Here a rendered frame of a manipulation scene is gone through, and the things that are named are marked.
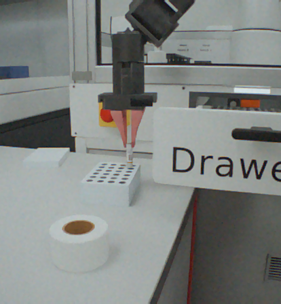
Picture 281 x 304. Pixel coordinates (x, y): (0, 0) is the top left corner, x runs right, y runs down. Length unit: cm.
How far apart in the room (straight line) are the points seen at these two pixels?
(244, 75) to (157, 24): 29
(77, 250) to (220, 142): 23
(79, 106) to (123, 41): 36
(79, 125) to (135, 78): 36
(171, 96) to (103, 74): 19
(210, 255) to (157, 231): 48
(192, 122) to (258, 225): 49
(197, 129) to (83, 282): 24
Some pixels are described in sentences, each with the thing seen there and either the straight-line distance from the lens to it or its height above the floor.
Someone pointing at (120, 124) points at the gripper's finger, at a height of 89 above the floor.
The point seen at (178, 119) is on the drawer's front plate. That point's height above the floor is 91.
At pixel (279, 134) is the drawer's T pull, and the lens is 40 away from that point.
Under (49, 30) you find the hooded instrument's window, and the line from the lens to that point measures 146.
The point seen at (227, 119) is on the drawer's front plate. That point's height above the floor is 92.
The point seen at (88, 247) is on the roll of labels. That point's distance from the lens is 36.
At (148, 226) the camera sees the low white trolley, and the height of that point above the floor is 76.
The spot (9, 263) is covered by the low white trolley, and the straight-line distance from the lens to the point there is 41.
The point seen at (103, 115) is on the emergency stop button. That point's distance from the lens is 76.
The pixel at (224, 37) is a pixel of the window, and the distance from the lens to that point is 78.
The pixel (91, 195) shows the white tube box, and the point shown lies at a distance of 53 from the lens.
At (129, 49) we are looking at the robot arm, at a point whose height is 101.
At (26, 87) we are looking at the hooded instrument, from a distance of 127.
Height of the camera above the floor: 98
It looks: 15 degrees down
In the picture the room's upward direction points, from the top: straight up
